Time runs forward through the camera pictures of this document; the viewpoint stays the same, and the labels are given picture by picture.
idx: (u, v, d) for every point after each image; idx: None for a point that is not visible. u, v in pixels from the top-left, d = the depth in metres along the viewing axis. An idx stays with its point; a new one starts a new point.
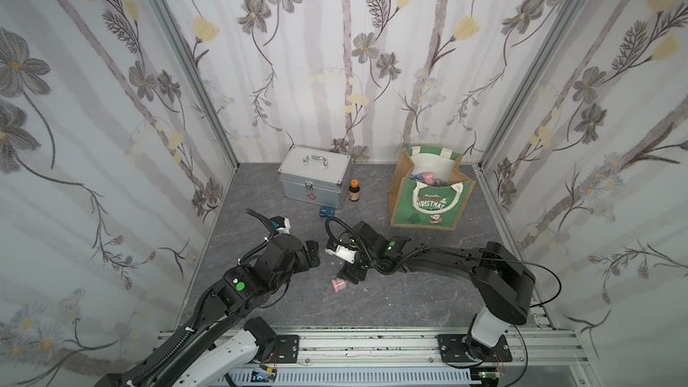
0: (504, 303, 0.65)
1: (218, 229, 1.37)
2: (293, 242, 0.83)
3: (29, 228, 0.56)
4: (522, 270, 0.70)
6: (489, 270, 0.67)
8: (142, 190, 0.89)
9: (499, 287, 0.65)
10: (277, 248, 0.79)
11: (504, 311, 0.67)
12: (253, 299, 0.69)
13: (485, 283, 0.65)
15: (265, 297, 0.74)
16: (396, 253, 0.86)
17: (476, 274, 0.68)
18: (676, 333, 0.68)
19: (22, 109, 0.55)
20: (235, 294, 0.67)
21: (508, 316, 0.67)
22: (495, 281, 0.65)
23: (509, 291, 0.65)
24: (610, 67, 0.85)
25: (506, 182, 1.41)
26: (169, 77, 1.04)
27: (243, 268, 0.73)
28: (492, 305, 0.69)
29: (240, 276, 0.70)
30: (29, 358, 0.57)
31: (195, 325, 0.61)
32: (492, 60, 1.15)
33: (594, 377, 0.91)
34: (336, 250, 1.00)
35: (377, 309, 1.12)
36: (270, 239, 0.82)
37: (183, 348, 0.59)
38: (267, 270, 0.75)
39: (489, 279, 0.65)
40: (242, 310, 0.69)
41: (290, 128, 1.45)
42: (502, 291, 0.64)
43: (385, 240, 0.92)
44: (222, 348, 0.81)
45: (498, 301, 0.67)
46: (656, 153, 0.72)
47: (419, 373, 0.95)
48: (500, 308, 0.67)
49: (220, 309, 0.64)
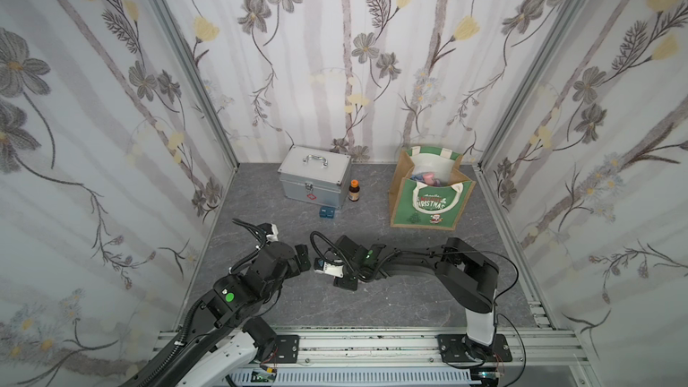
0: (468, 294, 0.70)
1: (218, 229, 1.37)
2: (285, 249, 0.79)
3: (29, 228, 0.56)
4: (483, 261, 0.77)
6: (446, 264, 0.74)
8: (142, 190, 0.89)
9: (458, 278, 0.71)
10: (268, 258, 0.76)
11: (473, 300, 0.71)
12: (242, 309, 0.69)
13: (442, 276, 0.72)
15: (256, 305, 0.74)
16: (373, 258, 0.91)
17: (437, 270, 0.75)
18: (675, 333, 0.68)
19: (22, 109, 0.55)
20: (224, 305, 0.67)
21: (479, 306, 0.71)
22: (451, 270, 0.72)
23: (470, 282, 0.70)
24: (610, 67, 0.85)
25: (506, 182, 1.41)
26: (169, 77, 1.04)
27: (234, 277, 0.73)
28: (460, 297, 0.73)
29: (230, 287, 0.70)
30: (29, 358, 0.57)
31: (185, 338, 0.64)
32: (492, 61, 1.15)
33: (594, 377, 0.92)
34: (324, 268, 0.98)
35: (377, 309, 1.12)
36: (262, 248, 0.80)
37: (173, 361, 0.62)
38: (258, 279, 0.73)
39: (443, 269, 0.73)
40: (234, 320, 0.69)
41: (290, 128, 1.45)
42: (461, 282, 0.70)
43: (365, 250, 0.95)
44: (219, 350, 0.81)
45: (461, 292, 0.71)
46: (656, 153, 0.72)
47: (419, 373, 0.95)
48: (468, 300, 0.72)
49: (209, 321, 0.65)
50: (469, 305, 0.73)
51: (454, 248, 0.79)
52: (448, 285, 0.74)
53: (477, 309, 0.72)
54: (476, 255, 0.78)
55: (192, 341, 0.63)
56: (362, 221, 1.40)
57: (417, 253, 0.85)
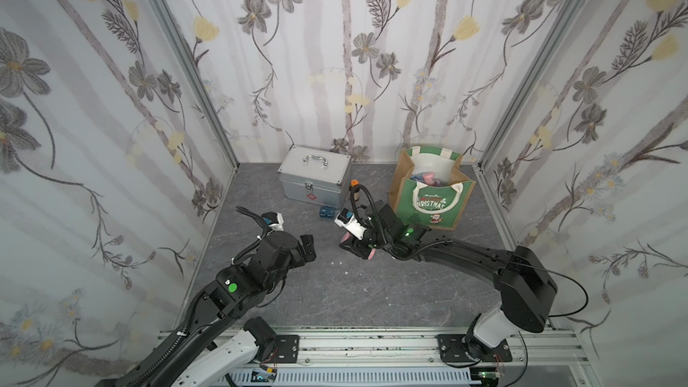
0: (526, 311, 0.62)
1: (218, 229, 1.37)
2: (288, 238, 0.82)
3: (29, 228, 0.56)
4: (546, 279, 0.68)
6: (516, 275, 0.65)
8: (142, 190, 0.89)
9: (523, 291, 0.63)
10: (270, 248, 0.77)
11: (524, 316, 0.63)
12: (245, 300, 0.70)
13: (507, 286, 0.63)
15: (260, 296, 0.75)
16: (414, 237, 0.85)
17: (502, 277, 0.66)
18: (676, 333, 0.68)
19: (22, 109, 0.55)
20: (227, 296, 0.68)
21: (529, 325, 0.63)
22: (519, 283, 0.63)
23: (534, 301, 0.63)
24: (610, 67, 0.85)
25: (506, 182, 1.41)
26: (169, 77, 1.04)
27: (236, 268, 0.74)
28: (509, 309, 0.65)
29: (233, 278, 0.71)
30: (29, 358, 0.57)
31: (188, 329, 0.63)
32: (492, 61, 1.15)
33: (594, 377, 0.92)
34: (348, 221, 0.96)
35: (377, 309, 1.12)
36: (262, 238, 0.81)
37: (174, 354, 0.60)
38: (261, 270, 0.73)
39: (511, 280, 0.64)
40: (237, 311, 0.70)
41: (290, 128, 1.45)
42: (527, 299, 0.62)
43: (403, 227, 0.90)
44: (221, 348, 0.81)
45: (517, 306, 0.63)
46: (656, 153, 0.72)
47: (419, 373, 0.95)
48: (517, 314, 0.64)
49: (212, 312, 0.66)
50: (514, 318, 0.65)
51: (527, 262, 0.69)
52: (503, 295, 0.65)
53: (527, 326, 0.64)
54: (544, 273, 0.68)
55: (195, 332, 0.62)
56: None
57: (476, 251, 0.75)
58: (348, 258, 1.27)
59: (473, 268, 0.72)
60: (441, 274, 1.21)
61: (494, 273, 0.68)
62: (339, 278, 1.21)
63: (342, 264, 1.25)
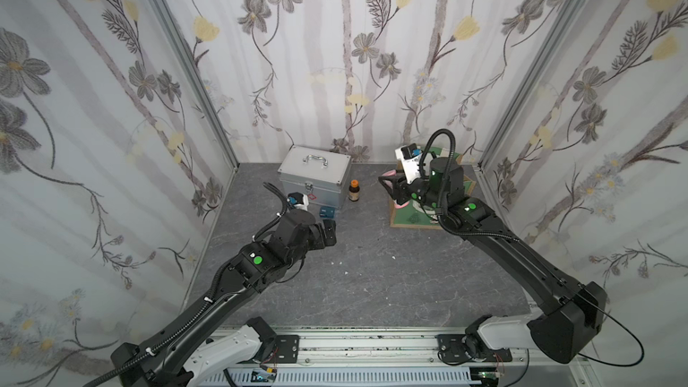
0: (562, 343, 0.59)
1: (218, 229, 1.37)
2: (305, 215, 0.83)
3: (29, 229, 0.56)
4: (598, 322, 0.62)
6: (580, 311, 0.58)
8: (142, 190, 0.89)
9: (578, 329, 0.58)
10: (290, 223, 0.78)
11: (553, 345, 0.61)
12: (268, 274, 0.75)
13: (564, 318, 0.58)
15: (281, 270, 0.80)
16: (474, 216, 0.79)
17: (563, 306, 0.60)
18: (675, 332, 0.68)
19: (22, 109, 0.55)
20: (250, 268, 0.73)
21: (553, 353, 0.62)
22: (578, 321, 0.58)
23: (580, 340, 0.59)
24: (610, 68, 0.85)
25: (506, 182, 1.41)
26: (169, 77, 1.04)
27: (258, 245, 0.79)
28: (541, 331, 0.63)
29: (256, 252, 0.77)
30: (29, 358, 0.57)
31: (213, 296, 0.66)
32: (492, 61, 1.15)
33: (594, 377, 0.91)
34: None
35: (377, 310, 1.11)
36: (282, 215, 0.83)
37: (201, 317, 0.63)
38: (282, 245, 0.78)
39: (573, 317, 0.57)
40: (260, 284, 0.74)
41: (290, 127, 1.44)
42: (575, 339, 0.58)
43: (464, 199, 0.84)
44: (229, 337, 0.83)
45: (555, 338, 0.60)
46: (656, 153, 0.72)
47: (419, 373, 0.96)
48: (550, 339, 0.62)
49: (238, 282, 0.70)
50: (539, 340, 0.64)
51: (597, 303, 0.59)
52: (550, 321, 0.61)
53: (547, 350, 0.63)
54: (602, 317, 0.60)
55: (220, 299, 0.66)
56: (362, 221, 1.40)
57: (537, 263, 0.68)
58: (348, 257, 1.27)
59: (531, 279, 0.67)
60: (441, 274, 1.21)
61: (553, 296, 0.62)
62: (339, 278, 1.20)
63: (342, 264, 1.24)
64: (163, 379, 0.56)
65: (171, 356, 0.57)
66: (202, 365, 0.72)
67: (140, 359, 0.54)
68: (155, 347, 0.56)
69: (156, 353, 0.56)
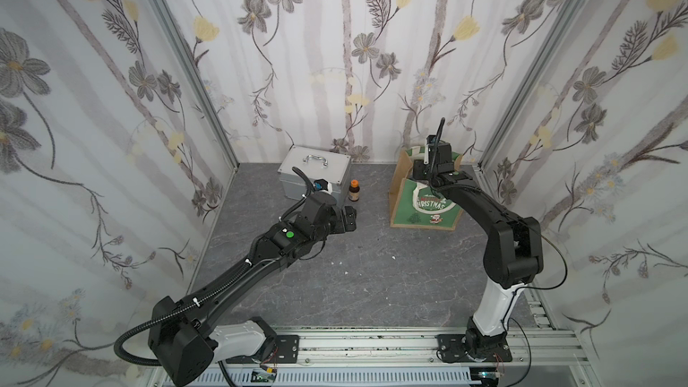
0: (499, 261, 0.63)
1: (218, 229, 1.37)
2: (326, 196, 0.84)
3: (29, 230, 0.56)
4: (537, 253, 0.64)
6: (509, 229, 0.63)
8: (142, 189, 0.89)
9: (507, 242, 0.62)
10: (314, 202, 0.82)
11: (494, 265, 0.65)
12: (297, 248, 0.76)
13: (496, 232, 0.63)
15: (309, 248, 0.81)
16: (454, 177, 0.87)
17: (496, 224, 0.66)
18: (677, 332, 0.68)
19: (22, 109, 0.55)
20: (280, 240, 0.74)
21: (497, 275, 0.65)
22: (506, 236, 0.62)
23: (511, 256, 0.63)
24: (610, 67, 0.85)
25: (506, 182, 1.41)
26: (169, 77, 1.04)
27: (287, 221, 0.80)
28: (488, 256, 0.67)
29: (286, 227, 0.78)
30: (29, 358, 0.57)
31: (253, 261, 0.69)
32: (492, 61, 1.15)
33: (594, 377, 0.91)
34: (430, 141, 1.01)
35: (377, 309, 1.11)
36: (308, 196, 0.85)
37: (245, 278, 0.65)
38: (307, 222, 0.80)
39: (501, 229, 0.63)
40: (290, 259, 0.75)
41: (290, 128, 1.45)
42: (504, 250, 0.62)
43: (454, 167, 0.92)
44: (238, 326, 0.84)
45: (494, 255, 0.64)
46: (656, 153, 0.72)
47: (419, 373, 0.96)
48: (493, 261, 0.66)
49: (274, 251, 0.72)
50: (488, 270, 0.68)
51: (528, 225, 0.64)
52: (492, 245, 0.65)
53: (493, 275, 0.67)
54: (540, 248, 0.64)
55: (259, 263, 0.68)
56: (362, 221, 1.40)
57: (494, 204, 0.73)
58: (348, 258, 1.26)
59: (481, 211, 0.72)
60: (440, 274, 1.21)
61: (490, 219, 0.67)
62: (339, 278, 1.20)
63: (342, 264, 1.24)
64: (205, 331, 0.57)
65: (215, 310, 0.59)
66: (222, 338, 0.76)
67: (186, 309, 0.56)
68: (201, 296, 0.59)
69: (202, 305, 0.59)
